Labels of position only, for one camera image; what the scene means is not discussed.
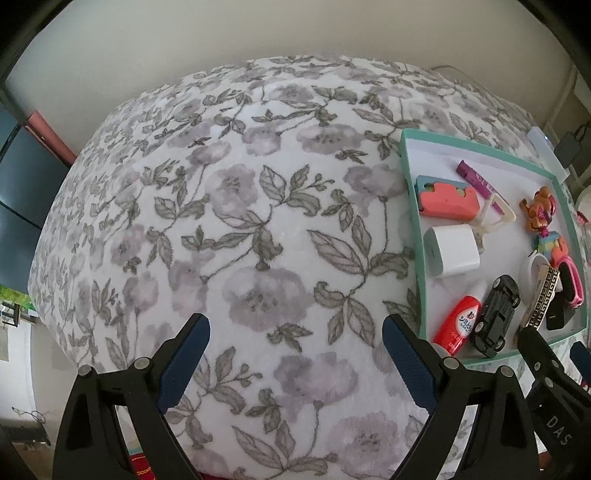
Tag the pink toy dog figure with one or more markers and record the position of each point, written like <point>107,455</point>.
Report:
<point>540,207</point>

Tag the dark glass cabinet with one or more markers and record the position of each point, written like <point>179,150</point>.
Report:
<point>18,184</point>

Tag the black charger adapter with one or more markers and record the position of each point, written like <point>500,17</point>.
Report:
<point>561,314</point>

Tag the white charger cube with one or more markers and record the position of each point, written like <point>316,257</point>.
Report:
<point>455,249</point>

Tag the red patterned cloth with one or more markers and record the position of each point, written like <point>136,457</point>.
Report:
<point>138,468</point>

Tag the white power strip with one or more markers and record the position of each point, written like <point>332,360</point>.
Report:
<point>545,147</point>

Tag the pink lighter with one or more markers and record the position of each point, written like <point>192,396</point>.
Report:
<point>473,177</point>

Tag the floral printed blanket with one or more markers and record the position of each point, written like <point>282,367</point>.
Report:
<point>231,207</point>

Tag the green box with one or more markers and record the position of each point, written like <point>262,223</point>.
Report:
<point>14,300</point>

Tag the white smartwatch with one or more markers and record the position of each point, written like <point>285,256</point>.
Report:
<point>530,270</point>

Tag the teal cardboard tray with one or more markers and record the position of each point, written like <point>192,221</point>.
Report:
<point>441,154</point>

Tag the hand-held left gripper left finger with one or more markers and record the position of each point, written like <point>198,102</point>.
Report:
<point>184,360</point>

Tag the black toy car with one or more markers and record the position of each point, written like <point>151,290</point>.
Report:
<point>496,314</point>

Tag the pink rolled mat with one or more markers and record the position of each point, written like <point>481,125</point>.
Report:
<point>51,138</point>

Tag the black power adapter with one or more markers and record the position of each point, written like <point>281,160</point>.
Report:
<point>569,150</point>

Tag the white hair claw clip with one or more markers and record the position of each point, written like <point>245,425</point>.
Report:
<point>480,229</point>

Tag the red white glue bottle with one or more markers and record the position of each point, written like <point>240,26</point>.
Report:
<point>459,321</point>

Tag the gold black patterned box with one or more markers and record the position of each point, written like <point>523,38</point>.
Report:
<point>540,295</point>

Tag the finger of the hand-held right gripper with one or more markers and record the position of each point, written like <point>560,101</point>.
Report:
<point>538,355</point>
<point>581,362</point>

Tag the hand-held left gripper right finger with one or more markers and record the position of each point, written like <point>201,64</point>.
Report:
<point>411,364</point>

